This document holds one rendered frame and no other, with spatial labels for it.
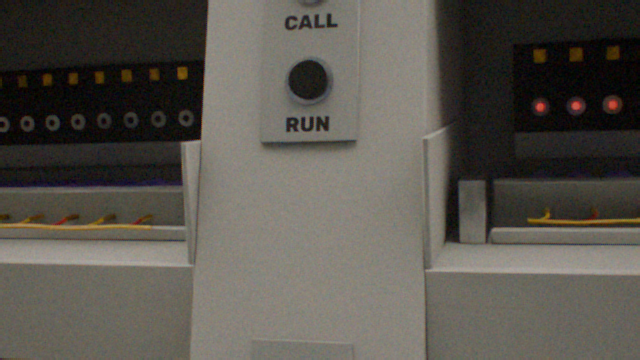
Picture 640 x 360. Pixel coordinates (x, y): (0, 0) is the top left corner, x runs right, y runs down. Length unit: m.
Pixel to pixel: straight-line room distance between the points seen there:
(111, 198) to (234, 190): 0.10
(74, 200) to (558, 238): 0.23
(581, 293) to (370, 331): 0.08
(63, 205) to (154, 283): 0.10
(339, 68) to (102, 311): 0.14
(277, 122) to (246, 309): 0.08
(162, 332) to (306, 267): 0.07
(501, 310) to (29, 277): 0.20
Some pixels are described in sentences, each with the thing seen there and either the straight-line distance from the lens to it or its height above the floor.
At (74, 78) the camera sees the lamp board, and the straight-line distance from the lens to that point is 0.57.
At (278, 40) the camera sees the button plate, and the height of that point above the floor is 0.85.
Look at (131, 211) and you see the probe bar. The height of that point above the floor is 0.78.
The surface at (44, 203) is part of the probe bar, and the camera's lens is 0.42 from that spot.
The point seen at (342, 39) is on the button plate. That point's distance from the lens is 0.32.
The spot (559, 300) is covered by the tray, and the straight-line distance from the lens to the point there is 0.30.
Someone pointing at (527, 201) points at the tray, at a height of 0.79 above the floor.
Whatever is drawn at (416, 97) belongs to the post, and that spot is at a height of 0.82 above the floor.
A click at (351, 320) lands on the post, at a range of 0.31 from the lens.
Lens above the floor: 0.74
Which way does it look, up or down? 8 degrees up
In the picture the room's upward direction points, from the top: 2 degrees clockwise
